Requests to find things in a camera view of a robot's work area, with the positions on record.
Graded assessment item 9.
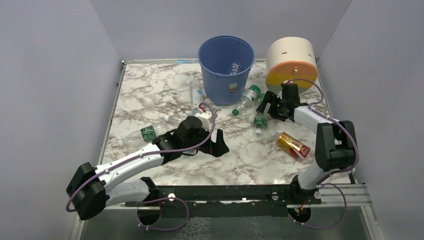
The green floral label bottle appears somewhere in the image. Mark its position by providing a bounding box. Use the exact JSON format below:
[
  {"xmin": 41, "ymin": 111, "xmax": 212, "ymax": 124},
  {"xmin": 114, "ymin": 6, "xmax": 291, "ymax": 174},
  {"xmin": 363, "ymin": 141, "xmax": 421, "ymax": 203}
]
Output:
[{"xmin": 253, "ymin": 105, "xmax": 269, "ymax": 136}]

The gold red snack packet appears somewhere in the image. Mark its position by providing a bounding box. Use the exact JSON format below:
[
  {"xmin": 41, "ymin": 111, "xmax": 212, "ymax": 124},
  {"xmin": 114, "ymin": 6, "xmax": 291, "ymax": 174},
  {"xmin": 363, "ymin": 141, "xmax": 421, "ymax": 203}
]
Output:
[{"xmin": 276, "ymin": 132, "xmax": 311, "ymax": 161}]

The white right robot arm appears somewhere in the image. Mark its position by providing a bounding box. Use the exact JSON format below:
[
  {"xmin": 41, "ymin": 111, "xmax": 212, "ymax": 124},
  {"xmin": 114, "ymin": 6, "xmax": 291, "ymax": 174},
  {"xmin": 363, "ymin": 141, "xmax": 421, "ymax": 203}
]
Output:
[{"xmin": 256, "ymin": 83, "xmax": 359, "ymax": 204}]

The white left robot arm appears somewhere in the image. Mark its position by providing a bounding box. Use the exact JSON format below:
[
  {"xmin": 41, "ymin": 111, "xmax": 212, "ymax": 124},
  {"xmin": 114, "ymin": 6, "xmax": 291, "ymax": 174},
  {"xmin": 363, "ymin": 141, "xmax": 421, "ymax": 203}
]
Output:
[{"xmin": 65, "ymin": 116, "xmax": 230, "ymax": 220}]

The blue plastic bin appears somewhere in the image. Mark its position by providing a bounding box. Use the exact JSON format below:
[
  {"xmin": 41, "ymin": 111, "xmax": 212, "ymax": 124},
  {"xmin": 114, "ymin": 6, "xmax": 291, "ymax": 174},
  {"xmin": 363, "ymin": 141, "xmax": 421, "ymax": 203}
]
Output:
[{"xmin": 197, "ymin": 35, "xmax": 255, "ymax": 106}]

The clear bottle white green label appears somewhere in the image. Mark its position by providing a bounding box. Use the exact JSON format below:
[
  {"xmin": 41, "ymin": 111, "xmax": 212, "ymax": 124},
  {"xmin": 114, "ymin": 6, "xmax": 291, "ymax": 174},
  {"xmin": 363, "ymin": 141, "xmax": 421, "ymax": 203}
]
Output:
[{"xmin": 231, "ymin": 84, "xmax": 261, "ymax": 116}]

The clear bottle white cap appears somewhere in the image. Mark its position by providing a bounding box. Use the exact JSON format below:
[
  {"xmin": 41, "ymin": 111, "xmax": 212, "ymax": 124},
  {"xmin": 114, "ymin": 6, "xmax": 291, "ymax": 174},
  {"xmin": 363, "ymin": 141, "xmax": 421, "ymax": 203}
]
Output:
[{"xmin": 164, "ymin": 114, "xmax": 186, "ymax": 125}]

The round pastel drawer cabinet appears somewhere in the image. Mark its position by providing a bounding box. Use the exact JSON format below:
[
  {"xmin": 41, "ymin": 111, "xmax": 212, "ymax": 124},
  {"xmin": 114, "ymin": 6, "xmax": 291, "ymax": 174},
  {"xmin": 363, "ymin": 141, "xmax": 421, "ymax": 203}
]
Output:
[{"xmin": 266, "ymin": 36, "xmax": 318, "ymax": 94}]

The upright-lying bottle blue white label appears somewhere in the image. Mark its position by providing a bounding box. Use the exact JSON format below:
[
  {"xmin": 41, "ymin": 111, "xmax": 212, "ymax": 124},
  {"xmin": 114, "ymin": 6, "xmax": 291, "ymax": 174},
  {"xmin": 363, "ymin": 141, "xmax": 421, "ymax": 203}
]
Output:
[{"xmin": 189, "ymin": 80, "xmax": 203, "ymax": 115}]

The clear bottle dark green label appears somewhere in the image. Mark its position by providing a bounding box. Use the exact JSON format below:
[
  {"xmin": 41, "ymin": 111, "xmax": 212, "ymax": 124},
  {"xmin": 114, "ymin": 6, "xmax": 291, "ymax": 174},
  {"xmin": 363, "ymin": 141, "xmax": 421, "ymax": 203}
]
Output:
[{"xmin": 118, "ymin": 124, "xmax": 168, "ymax": 148}]

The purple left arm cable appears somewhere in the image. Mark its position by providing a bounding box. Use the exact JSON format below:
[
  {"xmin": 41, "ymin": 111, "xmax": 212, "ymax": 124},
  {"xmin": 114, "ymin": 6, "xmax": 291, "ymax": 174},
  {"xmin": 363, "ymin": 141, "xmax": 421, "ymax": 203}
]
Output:
[{"xmin": 65, "ymin": 102, "xmax": 218, "ymax": 232}]

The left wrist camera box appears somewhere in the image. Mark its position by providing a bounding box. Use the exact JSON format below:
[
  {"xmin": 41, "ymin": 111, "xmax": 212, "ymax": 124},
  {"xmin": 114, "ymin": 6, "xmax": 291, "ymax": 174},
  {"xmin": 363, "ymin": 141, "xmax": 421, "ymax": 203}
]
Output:
[{"xmin": 194, "ymin": 108, "xmax": 213, "ymax": 131}]

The black aluminium mounting rail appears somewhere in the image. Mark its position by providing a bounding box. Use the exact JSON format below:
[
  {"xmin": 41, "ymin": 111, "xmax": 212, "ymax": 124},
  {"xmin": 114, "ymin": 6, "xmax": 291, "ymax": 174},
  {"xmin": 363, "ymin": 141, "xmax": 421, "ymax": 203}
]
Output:
[{"xmin": 78, "ymin": 184, "xmax": 372, "ymax": 226}]

